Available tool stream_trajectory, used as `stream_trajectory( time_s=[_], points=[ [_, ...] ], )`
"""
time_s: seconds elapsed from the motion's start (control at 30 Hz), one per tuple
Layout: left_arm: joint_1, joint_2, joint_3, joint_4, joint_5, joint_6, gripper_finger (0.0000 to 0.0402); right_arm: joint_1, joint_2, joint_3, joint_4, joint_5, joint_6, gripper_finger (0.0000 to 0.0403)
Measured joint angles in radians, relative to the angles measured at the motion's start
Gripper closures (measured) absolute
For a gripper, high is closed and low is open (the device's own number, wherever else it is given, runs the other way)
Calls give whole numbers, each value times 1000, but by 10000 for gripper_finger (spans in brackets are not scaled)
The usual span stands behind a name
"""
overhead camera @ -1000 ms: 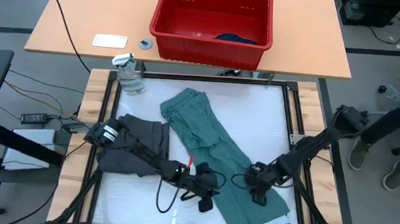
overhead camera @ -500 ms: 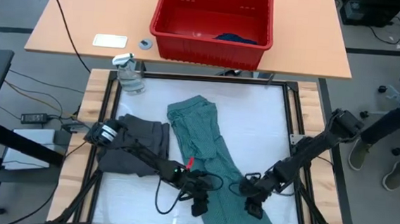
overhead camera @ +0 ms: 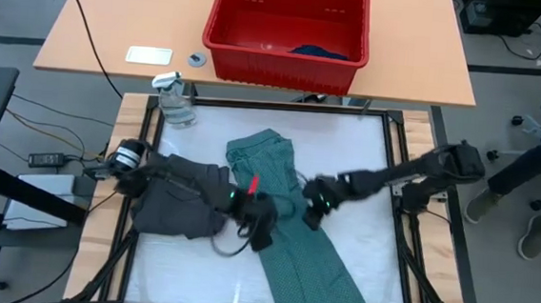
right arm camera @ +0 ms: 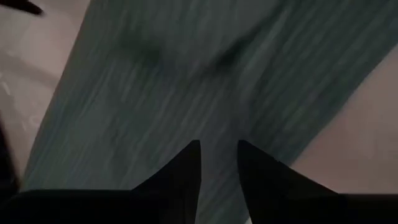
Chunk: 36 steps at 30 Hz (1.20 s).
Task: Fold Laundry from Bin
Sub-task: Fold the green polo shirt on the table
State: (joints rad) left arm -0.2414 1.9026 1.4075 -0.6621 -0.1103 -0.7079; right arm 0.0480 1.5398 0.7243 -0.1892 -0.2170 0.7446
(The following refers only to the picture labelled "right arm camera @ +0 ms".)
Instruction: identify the green patterned shirt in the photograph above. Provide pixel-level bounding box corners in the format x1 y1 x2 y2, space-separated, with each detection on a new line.
21 0 398 224

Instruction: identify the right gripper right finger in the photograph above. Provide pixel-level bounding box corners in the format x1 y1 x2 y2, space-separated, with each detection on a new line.
237 139 398 224

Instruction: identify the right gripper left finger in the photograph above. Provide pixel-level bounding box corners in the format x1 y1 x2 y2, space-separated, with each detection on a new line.
0 139 203 224

